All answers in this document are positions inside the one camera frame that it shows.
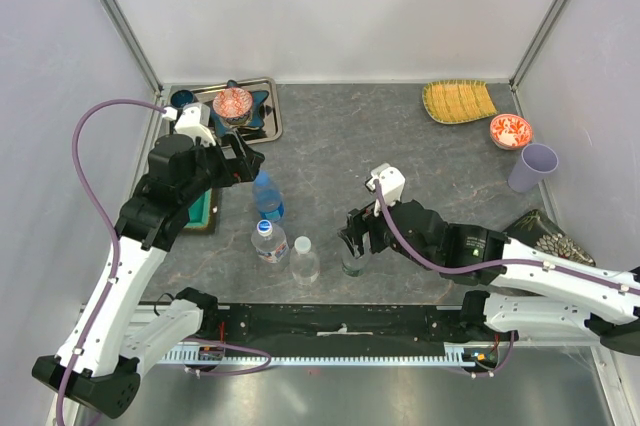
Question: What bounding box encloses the blue mug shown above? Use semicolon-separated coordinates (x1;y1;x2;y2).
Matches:
170;89;197;109

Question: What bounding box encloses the red floral bowl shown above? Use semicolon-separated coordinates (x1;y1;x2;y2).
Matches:
489;113;534;150

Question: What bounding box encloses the purple plastic cup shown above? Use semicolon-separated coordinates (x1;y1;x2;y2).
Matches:
507;143;559;193

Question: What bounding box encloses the yellow woven plate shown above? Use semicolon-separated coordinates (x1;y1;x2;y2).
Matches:
422;79;497;125

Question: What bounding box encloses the blue cap water bottle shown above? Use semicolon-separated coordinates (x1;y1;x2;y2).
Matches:
252;171;284;222

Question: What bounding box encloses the blue star dish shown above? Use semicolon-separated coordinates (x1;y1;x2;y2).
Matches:
209;80;269;137

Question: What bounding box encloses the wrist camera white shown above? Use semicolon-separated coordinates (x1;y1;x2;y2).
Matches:
174;103;216;147
365;163;406;206

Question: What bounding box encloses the clear bottle white cap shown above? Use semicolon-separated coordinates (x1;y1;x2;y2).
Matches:
290;245;320;286

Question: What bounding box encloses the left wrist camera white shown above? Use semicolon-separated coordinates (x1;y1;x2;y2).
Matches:
174;103;216;147

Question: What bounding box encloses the white cable duct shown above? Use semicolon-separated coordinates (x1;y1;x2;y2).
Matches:
158;343;497;367

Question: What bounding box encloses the green label clear bottle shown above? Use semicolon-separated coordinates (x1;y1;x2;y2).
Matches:
341;247;369;277

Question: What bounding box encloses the red label water bottle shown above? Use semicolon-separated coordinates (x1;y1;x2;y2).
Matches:
251;220;290;272

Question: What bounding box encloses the teal rectangular dish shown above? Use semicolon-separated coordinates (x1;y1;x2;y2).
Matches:
182;189;220;235

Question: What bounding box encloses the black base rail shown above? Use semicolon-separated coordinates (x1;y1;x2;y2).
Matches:
197;301;501;358

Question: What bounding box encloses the metal tray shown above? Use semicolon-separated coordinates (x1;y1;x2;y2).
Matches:
163;77;283;145

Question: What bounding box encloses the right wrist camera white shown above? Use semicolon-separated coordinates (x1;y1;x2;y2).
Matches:
365;163;406;206

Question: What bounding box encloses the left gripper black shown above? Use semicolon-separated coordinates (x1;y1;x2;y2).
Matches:
180;128;264;206

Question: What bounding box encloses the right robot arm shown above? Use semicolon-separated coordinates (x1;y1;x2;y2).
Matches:
338;201;639;356

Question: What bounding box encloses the plain white bottle cap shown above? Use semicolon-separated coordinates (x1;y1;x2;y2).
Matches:
294;236;312;254

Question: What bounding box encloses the red patterned bowl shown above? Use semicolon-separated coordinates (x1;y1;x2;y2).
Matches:
212;87;253;125

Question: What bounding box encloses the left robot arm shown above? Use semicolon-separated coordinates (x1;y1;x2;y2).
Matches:
32;134;265;419

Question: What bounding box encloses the black floral square plate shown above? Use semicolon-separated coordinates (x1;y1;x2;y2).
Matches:
502;209;596;267

